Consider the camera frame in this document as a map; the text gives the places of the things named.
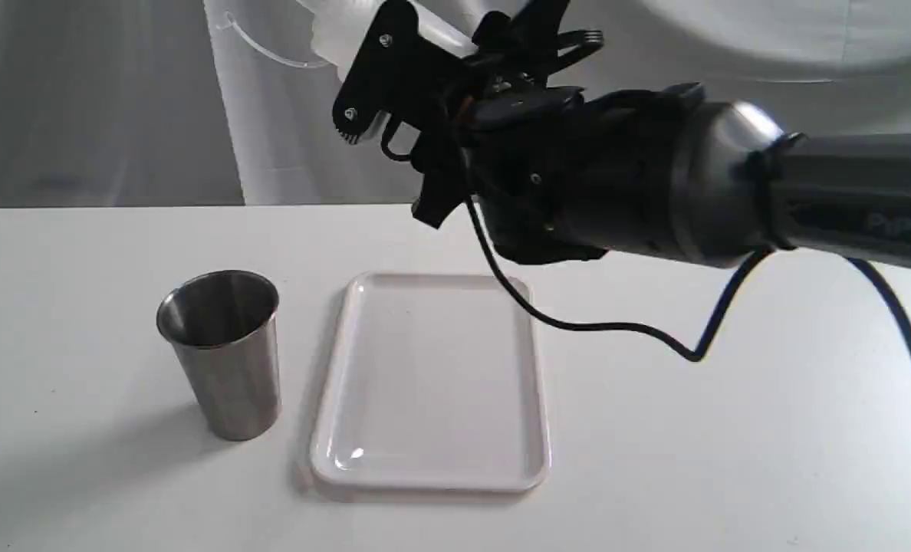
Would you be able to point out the black grey right gripper finger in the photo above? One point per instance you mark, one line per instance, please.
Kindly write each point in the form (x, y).
(397, 75)

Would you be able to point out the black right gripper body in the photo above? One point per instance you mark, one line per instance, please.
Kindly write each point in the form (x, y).
(484, 124)

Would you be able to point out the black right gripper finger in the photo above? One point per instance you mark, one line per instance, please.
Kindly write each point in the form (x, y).
(530, 44)

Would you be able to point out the clear squeeze bottle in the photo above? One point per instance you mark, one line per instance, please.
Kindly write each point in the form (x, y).
(339, 26)

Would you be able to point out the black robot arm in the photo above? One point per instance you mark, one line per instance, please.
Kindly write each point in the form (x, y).
(558, 177)

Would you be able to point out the stainless steel cup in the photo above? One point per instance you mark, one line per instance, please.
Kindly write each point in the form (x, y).
(222, 327)

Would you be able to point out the white plastic tray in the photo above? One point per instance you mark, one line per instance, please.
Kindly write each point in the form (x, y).
(433, 384)

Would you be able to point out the white backdrop cloth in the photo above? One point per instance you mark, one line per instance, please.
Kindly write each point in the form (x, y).
(209, 103)

